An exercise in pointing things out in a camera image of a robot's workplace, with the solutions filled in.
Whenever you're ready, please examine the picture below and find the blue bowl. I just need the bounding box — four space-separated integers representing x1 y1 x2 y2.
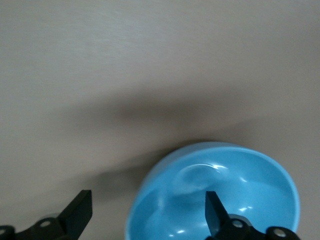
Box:
124 141 301 240

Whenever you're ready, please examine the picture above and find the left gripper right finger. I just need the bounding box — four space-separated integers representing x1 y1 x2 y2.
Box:
205 191 301 240

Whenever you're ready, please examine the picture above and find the brown table mat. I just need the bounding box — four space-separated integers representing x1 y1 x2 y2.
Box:
0 0 320 240

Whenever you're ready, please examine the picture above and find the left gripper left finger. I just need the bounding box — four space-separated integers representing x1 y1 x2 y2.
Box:
14 189 94 240

